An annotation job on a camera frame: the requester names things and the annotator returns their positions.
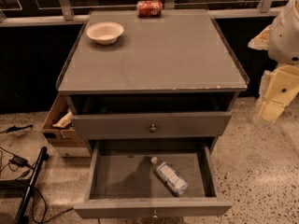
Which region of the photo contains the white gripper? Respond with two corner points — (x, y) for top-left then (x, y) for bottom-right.
(248, 26), (299, 121)

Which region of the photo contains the clear blue-label plastic bottle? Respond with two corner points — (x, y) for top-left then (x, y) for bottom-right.
(150, 157), (188, 196)

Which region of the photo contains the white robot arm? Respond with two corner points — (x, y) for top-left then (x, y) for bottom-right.
(248, 0), (299, 122)

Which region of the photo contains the grey drawer cabinet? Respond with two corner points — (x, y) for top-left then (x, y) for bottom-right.
(55, 8), (250, 154)

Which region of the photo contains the grey top drawer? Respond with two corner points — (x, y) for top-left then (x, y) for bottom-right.
(67, 92), (235, 140)

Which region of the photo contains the grey open middle drawer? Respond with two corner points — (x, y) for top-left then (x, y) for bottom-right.
(75, 138), (232, 218)

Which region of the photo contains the metal window railing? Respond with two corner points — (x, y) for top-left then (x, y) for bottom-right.
(0, 0), (291, 26)

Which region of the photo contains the orange soda can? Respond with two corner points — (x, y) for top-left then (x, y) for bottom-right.
(136, 0), (162, 17)

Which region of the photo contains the white paper bowl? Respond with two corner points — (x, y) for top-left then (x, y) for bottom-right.
(86, 22), (124, 45)

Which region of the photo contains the crumpled paper wrapper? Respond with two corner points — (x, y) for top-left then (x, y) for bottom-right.
(53, 111), (72, 129)

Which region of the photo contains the cardboard box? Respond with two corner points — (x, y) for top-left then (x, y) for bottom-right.
(42, 95), (91, 157)

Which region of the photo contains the black pole stand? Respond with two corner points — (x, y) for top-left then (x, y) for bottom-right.
(13, 147), (49, 224)

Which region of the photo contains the black cable on floor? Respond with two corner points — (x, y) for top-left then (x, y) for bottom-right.
(0, 124), (34, 134)

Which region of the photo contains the black power adapter cable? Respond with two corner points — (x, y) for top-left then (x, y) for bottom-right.
(0, 147), (36, 173)

